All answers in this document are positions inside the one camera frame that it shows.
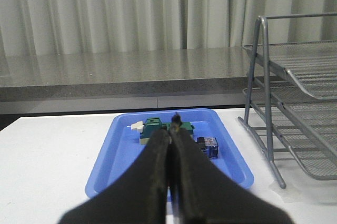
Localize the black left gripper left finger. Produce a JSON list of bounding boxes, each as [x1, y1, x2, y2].
[[60, 129, 170, 223]]

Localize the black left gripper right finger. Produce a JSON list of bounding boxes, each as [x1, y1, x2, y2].
[[170, 114, 293, 223]]

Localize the red emergency push button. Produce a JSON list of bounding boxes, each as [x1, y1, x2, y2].
[[196, 137, 219, 159]]

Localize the silver mesh tray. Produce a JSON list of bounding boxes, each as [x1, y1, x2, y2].
[[238, 117, 336, 189], [243, 78, 336, 161], [242, 40, 337, 101]]

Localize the blue plastic tray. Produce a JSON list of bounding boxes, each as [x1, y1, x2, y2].
[[85, 108, 254, 198]]

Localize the green terminal block component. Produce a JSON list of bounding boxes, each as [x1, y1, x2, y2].
[[138, 117, 195, 146]]

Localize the grey stone counter ledge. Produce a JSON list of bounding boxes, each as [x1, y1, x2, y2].
[[1, 47, 250, 114]]

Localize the grey metal rack frame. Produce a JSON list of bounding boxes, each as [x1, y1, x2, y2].
[[239, 16, 336, 188]]

